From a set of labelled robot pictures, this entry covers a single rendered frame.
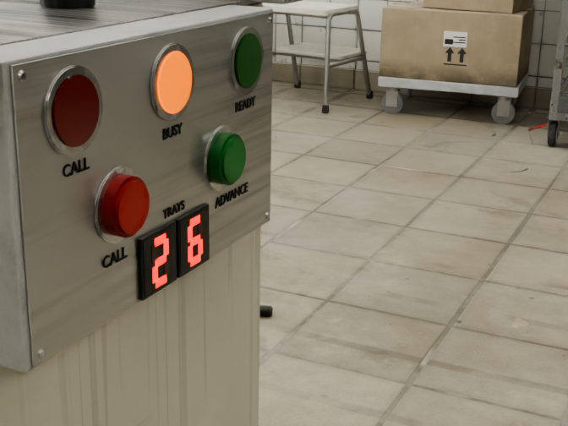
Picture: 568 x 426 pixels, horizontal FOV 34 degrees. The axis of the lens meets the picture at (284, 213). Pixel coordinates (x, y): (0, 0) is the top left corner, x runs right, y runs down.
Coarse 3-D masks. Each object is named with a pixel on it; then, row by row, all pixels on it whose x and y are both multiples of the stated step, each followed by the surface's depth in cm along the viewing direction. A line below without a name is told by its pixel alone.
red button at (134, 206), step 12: (120, 180) 44; (132, 180) 45; (108, 192) 44; (120, 192) 44; (132, 192) 45; (144, 192) 46; (108, 204) 44; (120, 204) 44; (132, 204) 45; (144, 204) 46; (108, 216) 44; (120, 216) 44; (132, 216) 45; (144, 216) 46; (108, 228) 44; (120, 228) 44; (132, 228) 45
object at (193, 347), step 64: (0, 0) 57; (64, 0) 53; (128, 0) 59; (192, 0) 60; (256, 256) 68; (128, 320) 53; (192, 320) 60; (256, 320) 70; (0, 384) 44; (64, 384) 49; (128, 384) 55; (192, 384) 62; (256, 384) 71
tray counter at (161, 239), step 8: (160, 240) 49; (168, 240) 50; (152, 248) 48; (168, 248) 50; (152, 256) 48; (160, 264) 49; (168, 264) 50; (152, 272) 49; (168, 272) 50; (160, 280) 50
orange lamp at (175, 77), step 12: (168, 60) 47; (180, 60) 48; (168, 72) 47; (180, 72) 48; (168, 84) 47; (180, 84) 48; (168, 96) 47; (180, 96) 48; (168, 108) 48; (180, 108) 49
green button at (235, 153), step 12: (216, 144) 53; (228, 144) 53; (240, 144) 54; (216, 156) 52; (228, 156) 53; (240, 156) 54; (216, 168) 52; (228, 168) 53; (240, 168) 54; (216, 180) 53; (228, 180) 53
